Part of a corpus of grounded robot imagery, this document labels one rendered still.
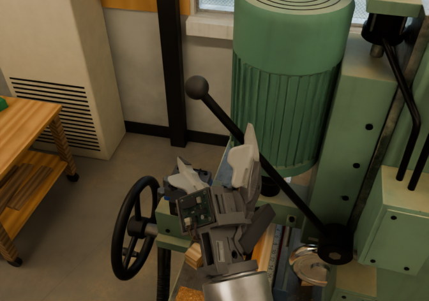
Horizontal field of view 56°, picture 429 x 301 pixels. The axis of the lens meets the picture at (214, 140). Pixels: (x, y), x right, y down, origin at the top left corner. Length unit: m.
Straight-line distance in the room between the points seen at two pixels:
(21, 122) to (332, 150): 1.67
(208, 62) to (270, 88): 1.62
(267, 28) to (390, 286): 0.58
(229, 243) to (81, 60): 1.69
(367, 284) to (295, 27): 0.46
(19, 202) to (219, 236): 1.73
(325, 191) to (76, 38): 1.57
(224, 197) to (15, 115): 1.72
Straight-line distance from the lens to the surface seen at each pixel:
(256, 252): 0.94
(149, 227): 1.13
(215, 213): 0.53
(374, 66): 0.64
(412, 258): 0.69
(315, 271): 0.85
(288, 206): 0.86
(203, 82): 0.56
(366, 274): 0.80
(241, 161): 0.56
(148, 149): 2.57
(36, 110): 2.17
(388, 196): 0.61
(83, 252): 2.16
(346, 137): 0.67
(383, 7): 0.60
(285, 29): 0.56
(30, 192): 2.23
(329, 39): 0.59
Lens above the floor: 1.73
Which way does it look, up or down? 42 degrees down
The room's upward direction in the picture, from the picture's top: straight up
